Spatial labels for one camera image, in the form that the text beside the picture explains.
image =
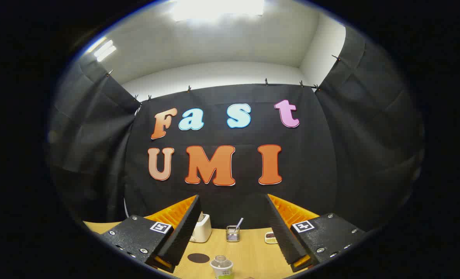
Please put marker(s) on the black backdrop cloth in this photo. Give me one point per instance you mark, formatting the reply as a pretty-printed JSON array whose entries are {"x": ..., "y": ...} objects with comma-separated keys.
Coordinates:
[{"x": 323, "y": 162}]

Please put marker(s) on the white divided bean tray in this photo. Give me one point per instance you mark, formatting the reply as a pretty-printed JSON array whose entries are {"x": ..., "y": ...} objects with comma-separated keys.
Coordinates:
[{"x": 270, "y": 237}]

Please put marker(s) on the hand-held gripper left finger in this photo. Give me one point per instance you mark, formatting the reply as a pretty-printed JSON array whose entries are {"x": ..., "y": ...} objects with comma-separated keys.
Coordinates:
[{"x": 183, "y": 232}]

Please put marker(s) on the cream toaster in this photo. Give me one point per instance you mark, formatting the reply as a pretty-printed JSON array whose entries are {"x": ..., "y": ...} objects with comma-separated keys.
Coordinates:
[{"x": 203, "y": 231}]

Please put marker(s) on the dark brown round coaster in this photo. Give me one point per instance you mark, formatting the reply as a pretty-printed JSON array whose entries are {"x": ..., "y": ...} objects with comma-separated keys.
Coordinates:
[{"x": 198, "y": 258}]

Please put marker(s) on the wooden table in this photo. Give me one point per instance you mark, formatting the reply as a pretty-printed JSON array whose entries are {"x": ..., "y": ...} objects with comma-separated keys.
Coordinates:
[{"x": 249, "y": 254}]

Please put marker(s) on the large ceiling light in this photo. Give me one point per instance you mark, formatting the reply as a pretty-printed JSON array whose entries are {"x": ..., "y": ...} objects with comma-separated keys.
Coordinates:
[{"x": 218, "y": 8}]

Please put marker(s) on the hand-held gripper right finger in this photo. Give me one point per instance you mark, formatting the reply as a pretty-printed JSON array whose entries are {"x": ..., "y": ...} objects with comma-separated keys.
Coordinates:
[{"x": 282, "y": 232}]

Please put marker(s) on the white green label juice bottle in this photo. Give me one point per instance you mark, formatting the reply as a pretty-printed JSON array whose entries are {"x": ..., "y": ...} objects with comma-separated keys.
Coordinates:
[{"x": 221, "y": 266}]

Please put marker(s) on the metal spoon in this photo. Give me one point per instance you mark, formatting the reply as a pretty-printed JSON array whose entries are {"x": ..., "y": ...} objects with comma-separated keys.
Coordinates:
[{"x": 239, "y": 223}]

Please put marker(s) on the small ceiling light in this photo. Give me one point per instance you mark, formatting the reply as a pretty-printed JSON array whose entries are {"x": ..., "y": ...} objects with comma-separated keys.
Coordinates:
[{"x": 105, "y": 50}]

